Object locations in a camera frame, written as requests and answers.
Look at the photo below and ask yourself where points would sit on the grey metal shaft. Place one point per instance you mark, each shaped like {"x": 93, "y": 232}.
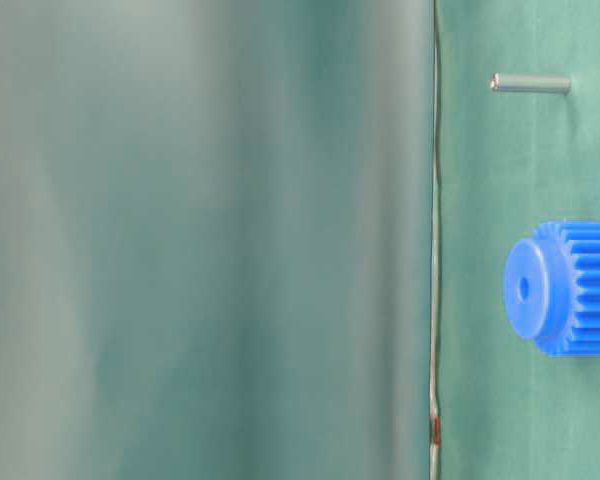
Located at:
{"x": 527, "y": 83}

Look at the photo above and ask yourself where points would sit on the blue plastic gear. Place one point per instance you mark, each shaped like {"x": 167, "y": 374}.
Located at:
{"x": 552, "y": 288}

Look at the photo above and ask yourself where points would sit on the green table cloth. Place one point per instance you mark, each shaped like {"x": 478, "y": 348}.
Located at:
{"x": 509, "y": 162}

